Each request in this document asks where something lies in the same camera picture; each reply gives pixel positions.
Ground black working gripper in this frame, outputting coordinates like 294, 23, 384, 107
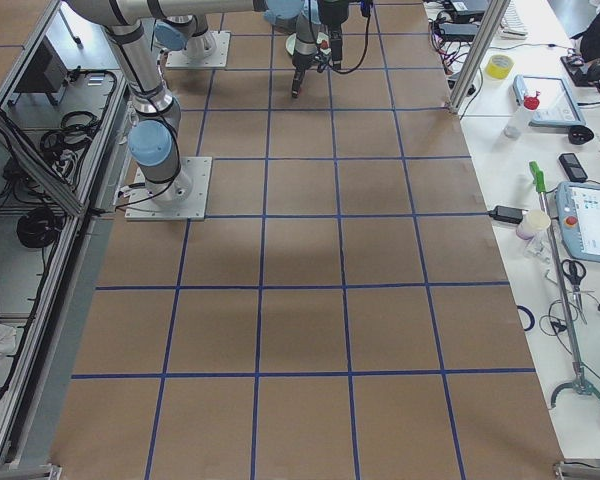
291, 65, 308, 98

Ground yellow tape roll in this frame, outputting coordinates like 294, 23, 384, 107
484, 54, 514, 80

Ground green handled reacher grabber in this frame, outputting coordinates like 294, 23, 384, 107
528, 160, 600, 436

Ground black idle gripper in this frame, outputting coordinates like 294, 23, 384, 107
318, 0, 373, 70

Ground far blue teach pendant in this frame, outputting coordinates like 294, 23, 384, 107
512, 74, 586, 128

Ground black handled scissors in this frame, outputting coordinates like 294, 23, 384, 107
561, 259, 587, 324

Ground blue teach pendant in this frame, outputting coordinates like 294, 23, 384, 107
512, 74, 586, 128
555, 182, 600, 263

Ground aluminium frame post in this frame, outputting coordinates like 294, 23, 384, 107
448, 0, 510, 113

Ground red capped squeeze bottle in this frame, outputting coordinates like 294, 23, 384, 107
503, 91, 540, 140

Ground near blue teach pendant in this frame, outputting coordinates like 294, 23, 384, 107
555, 182, 600, 263

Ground white paper cup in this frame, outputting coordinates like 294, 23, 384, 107
516, 210, 551, 240

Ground light green plate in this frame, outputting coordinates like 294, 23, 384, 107
285, 32, 331, 56

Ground black power adapter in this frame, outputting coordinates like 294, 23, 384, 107
488, 205, 525, 225

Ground black remote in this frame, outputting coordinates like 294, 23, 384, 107
558, 153, 588, 183

